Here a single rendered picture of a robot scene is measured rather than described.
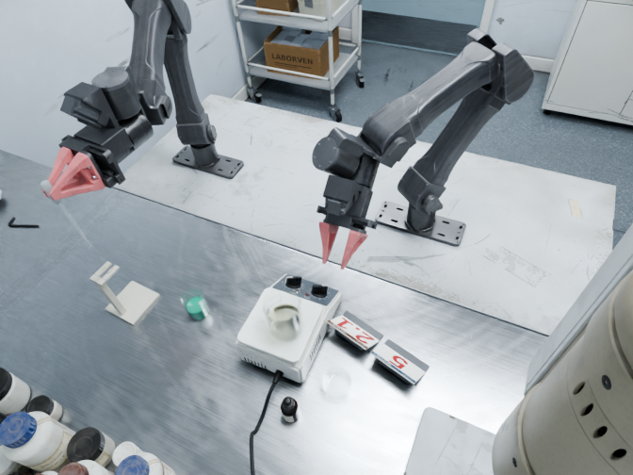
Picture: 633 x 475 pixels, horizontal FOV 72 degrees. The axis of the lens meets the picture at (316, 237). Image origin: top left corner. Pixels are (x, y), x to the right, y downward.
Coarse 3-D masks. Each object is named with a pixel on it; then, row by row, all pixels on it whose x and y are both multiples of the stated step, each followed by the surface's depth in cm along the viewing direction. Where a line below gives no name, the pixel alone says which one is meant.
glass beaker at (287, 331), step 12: (276, 288) 72; (288, 288) 72; (264, 300) 71; (276, 300) 74; (288, 300) 74; (300, 300) 70; (264, 312) 69; (300, 312) 72; (276, 324) 69; (288, 324) 69; (300, 324) 73; (276, 336) 73; (288, 336) 72
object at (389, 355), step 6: (384, 348) 80; (384, 354) 78; (390, 354) 79; (396, 354) 80; (390, 360) 77; (396, 360) 78; (402, 360) 79; (396, 366) 76; (402, 366) 77; (408, 366) 78; (408, 372) 75; (414, 372) 76; (420, 372) 77; (414, 378) 74
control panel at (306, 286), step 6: (282, 282) 87; (306, 282) 88; (312, 282) 89; (294, 288) 85; (300, 288) 86; (306, 288) 86; (330, 288) 87; (330, 294) 85; (312, 300) 82; (318, 300) 82; (324, 300) 83; (330, 300) 83
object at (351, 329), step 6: (342, 318) 85; (336, 324) 82; (342, 324) 83; (348, 324) 83; (348, 330) 81; (354, 330) 82; (360, 330) 83; (354, 336) 80; (360, 336) 81; (366, 336) 82; (366, 342) 80; (372, 342) 80
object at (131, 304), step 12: (108, 264) 83; (96, 276) 81; (108, 276) 81; (108, 288) 83; (132, 288) 93; (144, 288) 93; (108, 300) 86; (120, 300) 92; (132, 300) 91; (144, 300) 91; (156, 300) 92; (120, 312) 88; (132, 312) 89; (144, 312) 90; (132, 324) 88
